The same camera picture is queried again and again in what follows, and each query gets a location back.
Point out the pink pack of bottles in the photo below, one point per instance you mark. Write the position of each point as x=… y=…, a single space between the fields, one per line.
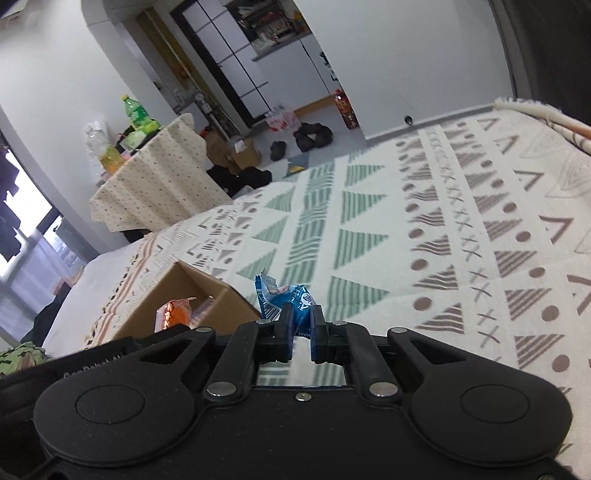
x=281 y=119

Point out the blue snack packet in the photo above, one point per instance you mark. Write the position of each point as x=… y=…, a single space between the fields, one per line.
x=300 y=300

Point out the hanging dark clothes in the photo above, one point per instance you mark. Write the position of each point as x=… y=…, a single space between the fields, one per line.
x=9 y=221

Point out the printed blanket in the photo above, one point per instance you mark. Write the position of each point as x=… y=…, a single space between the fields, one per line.
x=392 y=230

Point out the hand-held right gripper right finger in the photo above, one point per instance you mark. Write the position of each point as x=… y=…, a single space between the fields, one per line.
x=316 y=330

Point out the black slipper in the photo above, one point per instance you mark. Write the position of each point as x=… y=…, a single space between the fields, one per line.
x=278 y=150

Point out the black bag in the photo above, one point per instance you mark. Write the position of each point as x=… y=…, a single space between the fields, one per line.
x=244 y=180

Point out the beige pillow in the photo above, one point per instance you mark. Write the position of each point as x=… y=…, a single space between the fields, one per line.
x=549 y=120

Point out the green camouflage cloth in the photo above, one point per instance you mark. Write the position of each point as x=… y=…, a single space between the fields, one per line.
x=21 y=359

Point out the table with dotted tablecloth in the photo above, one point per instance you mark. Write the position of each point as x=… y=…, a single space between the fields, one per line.
x=157 y=184

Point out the dark cloth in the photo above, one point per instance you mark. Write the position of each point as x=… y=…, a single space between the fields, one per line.
x=57 y=323

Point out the brown cardboard box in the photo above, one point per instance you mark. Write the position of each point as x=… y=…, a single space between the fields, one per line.
x=138 y=318

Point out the white cabinet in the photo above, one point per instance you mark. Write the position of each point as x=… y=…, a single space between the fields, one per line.
x=300 y=74

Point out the orange snack packet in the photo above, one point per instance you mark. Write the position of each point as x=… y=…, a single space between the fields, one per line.
x=175 y=314

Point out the cluttered kitchen shelf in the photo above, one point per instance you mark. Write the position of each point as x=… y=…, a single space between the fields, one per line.
x=270 y=23

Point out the pair of black shoes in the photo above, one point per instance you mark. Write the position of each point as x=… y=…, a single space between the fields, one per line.
x=314 y=136

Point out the green soda bottle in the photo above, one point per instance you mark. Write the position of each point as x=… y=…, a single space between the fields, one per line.
x=135 y=113

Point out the open cardboard carton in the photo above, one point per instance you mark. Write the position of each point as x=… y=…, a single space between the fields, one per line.
x=235 y=154

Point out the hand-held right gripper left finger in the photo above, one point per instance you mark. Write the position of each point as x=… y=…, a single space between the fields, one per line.
x=287 y=323

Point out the clear plastic bag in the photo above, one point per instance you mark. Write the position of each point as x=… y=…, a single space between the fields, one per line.
x=97 y=138

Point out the white bed sheet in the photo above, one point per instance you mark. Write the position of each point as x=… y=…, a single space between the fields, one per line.
x=106 y=277

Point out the yellow juice bottle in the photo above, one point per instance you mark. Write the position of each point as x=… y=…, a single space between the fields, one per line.
x=113 y=157

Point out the black framed sliding door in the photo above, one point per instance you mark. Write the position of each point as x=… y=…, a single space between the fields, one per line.
x=226 y=60

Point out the green packet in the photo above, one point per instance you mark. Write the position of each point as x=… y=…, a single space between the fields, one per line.
x=141 y=134

